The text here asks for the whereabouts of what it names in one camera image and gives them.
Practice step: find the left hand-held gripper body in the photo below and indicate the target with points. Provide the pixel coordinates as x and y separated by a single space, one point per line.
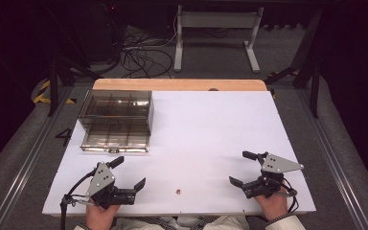
101 182

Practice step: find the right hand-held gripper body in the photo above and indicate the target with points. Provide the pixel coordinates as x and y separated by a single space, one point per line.
273 166

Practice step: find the person's left hand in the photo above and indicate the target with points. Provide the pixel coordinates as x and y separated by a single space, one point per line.
98 218

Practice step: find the person's right hand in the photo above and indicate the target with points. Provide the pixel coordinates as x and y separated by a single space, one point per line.
273 207

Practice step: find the clear brown compartment box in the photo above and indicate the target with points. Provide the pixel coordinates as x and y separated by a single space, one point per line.
118 121

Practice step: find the person's light clothing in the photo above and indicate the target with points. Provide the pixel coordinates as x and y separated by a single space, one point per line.
179 223

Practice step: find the black metal stand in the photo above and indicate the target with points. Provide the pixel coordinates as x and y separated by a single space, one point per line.
310 64
59 73

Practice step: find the aluminium floor rail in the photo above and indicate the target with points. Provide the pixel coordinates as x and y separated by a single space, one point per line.
335 166
28 166

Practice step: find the white metal desk frame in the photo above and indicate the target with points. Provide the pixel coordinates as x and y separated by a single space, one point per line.
218 19

